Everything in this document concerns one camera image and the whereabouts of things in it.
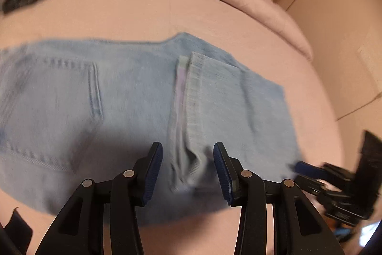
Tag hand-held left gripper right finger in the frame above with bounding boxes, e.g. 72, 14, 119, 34
213, 141, 345, 255

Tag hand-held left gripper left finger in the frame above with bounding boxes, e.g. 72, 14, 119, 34
34, 141, 164, 255

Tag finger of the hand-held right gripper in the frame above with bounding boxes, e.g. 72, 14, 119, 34
294, 174, 326, 196
289, 161, 329, 180

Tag light blue denim pants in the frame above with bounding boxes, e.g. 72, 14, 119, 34
0, 32, 302, 227

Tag dark object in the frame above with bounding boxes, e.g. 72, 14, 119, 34
0, 207, 33, 255

